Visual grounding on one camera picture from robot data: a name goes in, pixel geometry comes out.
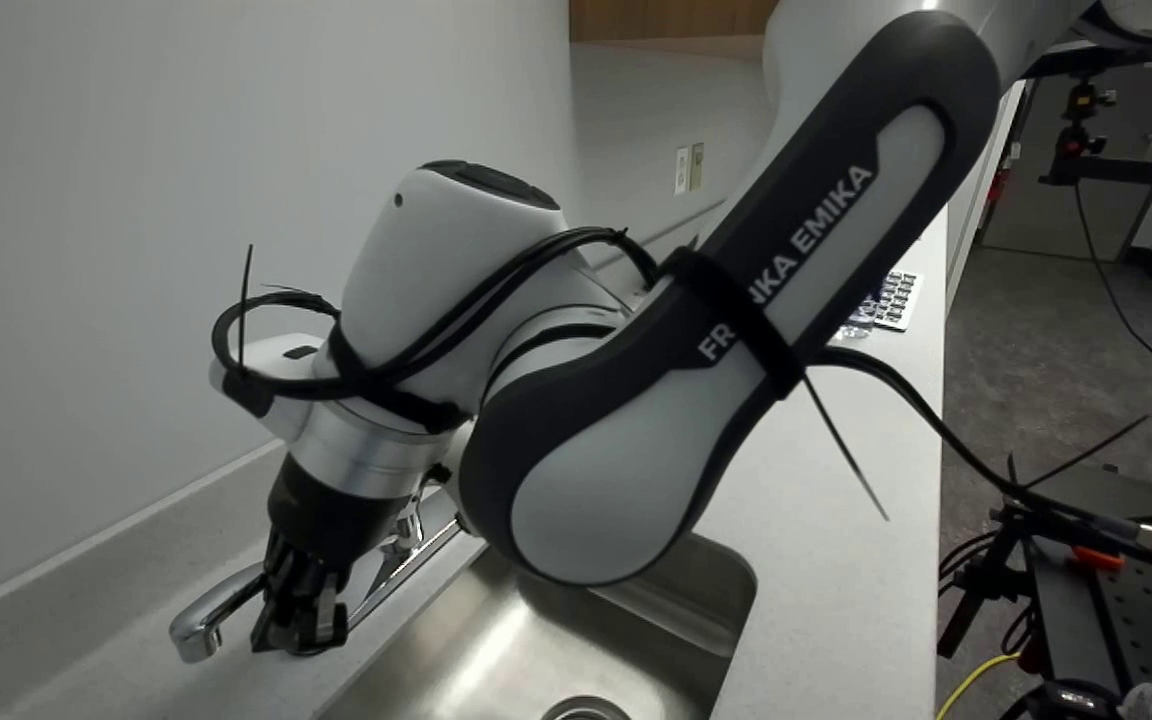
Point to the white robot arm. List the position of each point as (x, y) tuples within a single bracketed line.
[(586, 426)]

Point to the chrome faucet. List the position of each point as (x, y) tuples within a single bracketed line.
[(427, 522)]

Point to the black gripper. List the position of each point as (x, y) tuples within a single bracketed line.
[(315, 540)]

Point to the stainless steel sink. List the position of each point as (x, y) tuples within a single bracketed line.
[(500, 645)]

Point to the black camera on stand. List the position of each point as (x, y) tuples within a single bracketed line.
[(1085, 140)]

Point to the wall power outlet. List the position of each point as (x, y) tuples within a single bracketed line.
[(691, 169)]

